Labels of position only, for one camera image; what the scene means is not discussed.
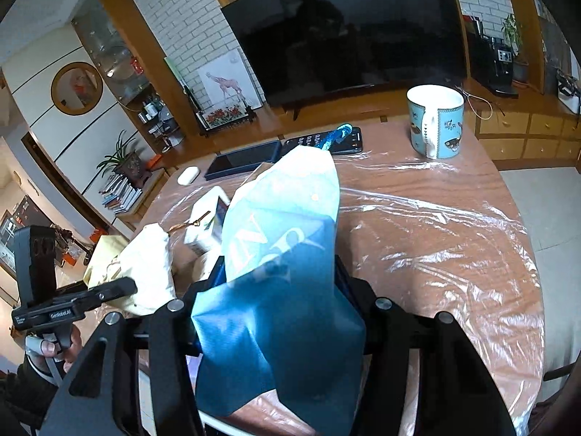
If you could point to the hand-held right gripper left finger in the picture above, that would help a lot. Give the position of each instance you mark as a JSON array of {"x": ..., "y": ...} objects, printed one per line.
[{"x": 172, "y": 349}]

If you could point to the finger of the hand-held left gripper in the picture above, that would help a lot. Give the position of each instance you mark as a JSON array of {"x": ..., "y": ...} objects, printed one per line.
[{"x": 111, "y": 289}]

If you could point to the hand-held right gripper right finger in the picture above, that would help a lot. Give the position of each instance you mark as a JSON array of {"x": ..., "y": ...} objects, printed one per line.
[{"x": 386, "y": 349}]

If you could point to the white paper ball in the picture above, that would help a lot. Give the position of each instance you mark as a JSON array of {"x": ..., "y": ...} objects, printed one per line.
[{"x": 152, "y": 263}]

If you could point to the person's left forearm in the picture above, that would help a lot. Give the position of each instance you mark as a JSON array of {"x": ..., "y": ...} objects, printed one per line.
[{"x": 27, "y": 390}]

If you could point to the person's left hand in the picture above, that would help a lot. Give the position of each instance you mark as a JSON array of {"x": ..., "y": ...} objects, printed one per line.
[{"x": 70, "y": 349}]

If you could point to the pale yellow paper bag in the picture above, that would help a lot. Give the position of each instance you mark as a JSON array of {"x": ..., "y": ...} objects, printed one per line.
[{"x": 102, "y": 259}]

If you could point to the row of books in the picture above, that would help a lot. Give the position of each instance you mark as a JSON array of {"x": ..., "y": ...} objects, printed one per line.
[{"x": 122, "y": 195}]

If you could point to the white printed carton box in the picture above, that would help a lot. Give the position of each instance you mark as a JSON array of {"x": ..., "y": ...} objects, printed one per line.
[{"x": 204, "y": 231}]

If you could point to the wooden table with plastic cover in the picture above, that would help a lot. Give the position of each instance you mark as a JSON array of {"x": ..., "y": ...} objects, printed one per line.
[{"x": 431, "y": 236}]

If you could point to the potted plant in dark pot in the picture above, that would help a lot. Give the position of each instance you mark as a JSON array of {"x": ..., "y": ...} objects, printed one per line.
[{"x": 129, "y": 161}]

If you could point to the orange box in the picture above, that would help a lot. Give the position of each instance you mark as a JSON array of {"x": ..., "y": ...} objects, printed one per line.
[{"x": 155, "y": 161}]

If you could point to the white computer mouse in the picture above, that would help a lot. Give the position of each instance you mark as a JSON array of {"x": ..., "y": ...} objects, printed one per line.
[{"x": 187, "y": 175}]

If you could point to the cluster of small bottles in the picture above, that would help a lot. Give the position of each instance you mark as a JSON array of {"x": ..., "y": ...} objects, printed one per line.
[{"x": 156, "y": 120}]

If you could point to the dark wooden chair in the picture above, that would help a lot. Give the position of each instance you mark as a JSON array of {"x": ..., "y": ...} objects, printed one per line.
[{"x": 556, "y": 399}]

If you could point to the round gold framed picture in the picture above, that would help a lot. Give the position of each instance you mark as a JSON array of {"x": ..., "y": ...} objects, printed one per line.
[{"x": 77, "y": 87}]

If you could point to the dark blue tablet case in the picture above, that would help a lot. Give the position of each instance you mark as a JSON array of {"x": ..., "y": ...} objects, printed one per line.
[{"x": 240, "y": 159}]

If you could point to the red flower framed picture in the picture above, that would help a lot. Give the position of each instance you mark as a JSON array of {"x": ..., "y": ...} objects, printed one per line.
[{"x": 224, "y": 118}]

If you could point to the black remote control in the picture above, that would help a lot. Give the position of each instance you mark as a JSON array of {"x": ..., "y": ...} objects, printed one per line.
[{"x": 308, "y": 138}]

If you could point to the glass door wooden cabinet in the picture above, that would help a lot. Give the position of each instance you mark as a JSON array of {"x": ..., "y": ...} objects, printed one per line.
[{"x": 118, "y": 50}]

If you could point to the blue patterned mug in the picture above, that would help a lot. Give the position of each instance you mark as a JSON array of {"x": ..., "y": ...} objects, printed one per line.
[{"x": 435, "y": 122}]

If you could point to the giraffe drawing picture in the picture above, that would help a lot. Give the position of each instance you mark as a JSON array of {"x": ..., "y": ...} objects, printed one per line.
[{"x": 229, "y": 81}]

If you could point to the black coffee machine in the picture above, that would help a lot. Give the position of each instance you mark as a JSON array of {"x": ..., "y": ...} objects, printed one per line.
[{"x": 499, "y": 68}]

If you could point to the black flat screen television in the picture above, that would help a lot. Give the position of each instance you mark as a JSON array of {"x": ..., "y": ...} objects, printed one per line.
[{"x": 345, "y": 32}]

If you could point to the tall potted green plant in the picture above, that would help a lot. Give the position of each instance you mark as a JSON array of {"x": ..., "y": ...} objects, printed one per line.
[{"x": 515, "y": 45}]

